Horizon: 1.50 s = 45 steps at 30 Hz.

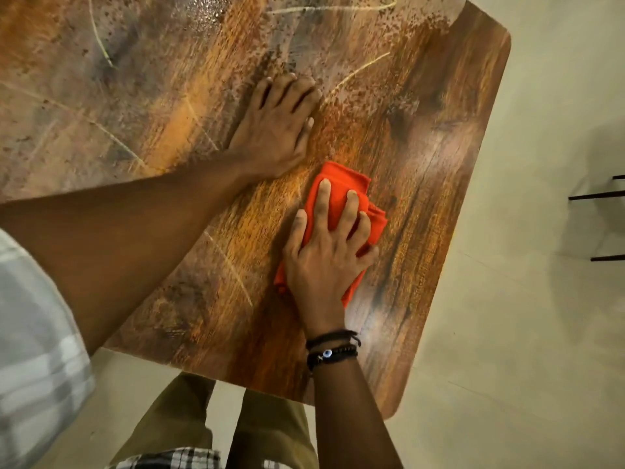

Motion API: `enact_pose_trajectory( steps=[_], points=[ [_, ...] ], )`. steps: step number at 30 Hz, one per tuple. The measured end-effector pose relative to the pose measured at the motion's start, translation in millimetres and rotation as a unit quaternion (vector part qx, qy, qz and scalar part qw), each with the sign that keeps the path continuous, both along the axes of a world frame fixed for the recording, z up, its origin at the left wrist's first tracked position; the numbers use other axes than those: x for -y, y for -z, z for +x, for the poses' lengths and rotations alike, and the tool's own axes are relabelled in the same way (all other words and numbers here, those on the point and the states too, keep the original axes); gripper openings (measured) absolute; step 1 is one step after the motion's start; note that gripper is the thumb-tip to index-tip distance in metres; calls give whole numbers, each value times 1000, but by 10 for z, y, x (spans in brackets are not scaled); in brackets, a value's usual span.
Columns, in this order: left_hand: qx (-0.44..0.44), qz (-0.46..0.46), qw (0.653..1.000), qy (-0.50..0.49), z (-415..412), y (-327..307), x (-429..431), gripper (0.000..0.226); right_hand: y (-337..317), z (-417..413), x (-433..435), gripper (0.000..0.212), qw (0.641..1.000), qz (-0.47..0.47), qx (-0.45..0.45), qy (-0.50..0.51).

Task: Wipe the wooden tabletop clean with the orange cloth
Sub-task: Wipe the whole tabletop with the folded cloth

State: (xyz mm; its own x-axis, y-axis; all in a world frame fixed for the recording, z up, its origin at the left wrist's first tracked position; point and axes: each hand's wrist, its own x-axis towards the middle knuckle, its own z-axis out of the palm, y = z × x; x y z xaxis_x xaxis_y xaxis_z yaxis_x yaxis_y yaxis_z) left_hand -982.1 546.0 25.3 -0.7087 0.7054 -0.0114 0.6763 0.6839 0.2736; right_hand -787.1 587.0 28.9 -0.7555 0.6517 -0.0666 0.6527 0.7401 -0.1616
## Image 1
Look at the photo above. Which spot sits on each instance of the khaki trousers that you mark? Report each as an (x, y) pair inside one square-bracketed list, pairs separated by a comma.
[(273, 424)]

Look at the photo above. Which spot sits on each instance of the person's right forearm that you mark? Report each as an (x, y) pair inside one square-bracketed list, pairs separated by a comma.
[(351, 420)]

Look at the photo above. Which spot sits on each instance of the black metal leg chair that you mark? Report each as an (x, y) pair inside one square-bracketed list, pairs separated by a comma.
[(595, 195)]

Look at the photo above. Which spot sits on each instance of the person's left hand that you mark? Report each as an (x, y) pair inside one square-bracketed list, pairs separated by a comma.
[(273, 136)]

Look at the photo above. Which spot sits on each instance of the person's right hand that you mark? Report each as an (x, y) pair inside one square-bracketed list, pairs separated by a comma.
[(322, 273)]

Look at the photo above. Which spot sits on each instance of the red cleaning cloth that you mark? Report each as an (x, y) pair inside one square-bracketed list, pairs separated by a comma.
[(337, 175)]

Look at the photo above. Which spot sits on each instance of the wooden table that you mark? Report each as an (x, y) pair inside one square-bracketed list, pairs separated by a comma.
[(429, 190)]

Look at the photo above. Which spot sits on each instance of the black white plaid shirt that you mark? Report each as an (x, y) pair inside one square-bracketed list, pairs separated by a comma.
[(34, 361)]

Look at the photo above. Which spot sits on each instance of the person's left forearm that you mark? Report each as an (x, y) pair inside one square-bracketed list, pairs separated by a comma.
[(122, 249)]

